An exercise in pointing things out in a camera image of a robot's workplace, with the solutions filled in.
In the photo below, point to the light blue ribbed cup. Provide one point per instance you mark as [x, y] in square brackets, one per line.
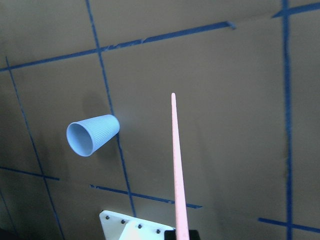
[88, 135]

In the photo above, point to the white camera mast base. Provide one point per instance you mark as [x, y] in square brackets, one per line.
[117, 226]

